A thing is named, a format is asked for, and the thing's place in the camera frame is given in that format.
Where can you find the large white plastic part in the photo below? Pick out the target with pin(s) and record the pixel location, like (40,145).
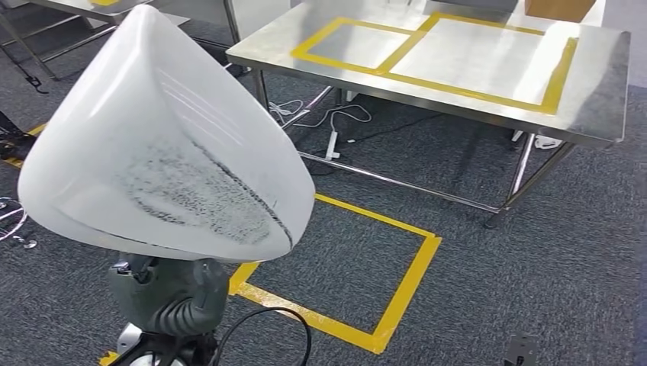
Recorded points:
(151,151)

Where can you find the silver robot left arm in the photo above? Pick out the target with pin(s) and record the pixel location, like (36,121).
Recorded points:
(129,343)

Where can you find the stainless steel workbench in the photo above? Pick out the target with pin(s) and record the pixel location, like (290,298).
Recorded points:
(596,86)

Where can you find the white power strip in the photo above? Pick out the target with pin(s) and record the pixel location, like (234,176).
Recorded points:
(332,146)

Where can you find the yellow floor tape square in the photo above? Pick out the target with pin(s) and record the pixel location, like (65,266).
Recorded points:
(406,293)

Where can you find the white partition panel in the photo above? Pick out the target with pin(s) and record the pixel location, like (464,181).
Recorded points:
(263,17)

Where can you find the white power adapter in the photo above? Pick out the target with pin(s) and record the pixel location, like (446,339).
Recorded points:
(548,142)

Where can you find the yellow tape table outline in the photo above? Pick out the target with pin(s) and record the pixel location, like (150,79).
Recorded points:
(103,2)

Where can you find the brown cardboard box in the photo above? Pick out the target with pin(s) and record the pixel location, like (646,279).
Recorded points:
(558,9)

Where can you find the chrome chair base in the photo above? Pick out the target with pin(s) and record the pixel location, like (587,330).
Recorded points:
(29,244)

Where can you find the stainless steel table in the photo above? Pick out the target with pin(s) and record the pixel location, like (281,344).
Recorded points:
(76,7)

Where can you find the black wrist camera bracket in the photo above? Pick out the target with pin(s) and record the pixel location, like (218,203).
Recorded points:
(172,348)

